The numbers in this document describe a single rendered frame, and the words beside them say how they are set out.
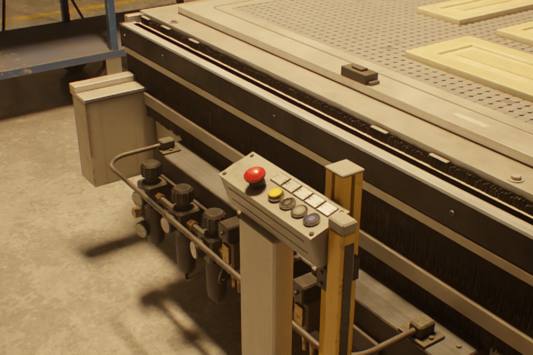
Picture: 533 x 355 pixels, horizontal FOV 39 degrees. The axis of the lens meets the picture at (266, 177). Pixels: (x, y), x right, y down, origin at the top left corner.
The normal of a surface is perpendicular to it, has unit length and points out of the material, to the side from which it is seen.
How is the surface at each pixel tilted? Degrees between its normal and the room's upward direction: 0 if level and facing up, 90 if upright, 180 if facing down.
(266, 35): 0
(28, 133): 0
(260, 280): 90
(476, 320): 90
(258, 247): 90
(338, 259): 90
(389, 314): 0
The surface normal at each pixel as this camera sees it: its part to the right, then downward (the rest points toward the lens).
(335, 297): -0.82, 0.26
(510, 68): 0.00, -0.89
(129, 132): 0.57, 0.37
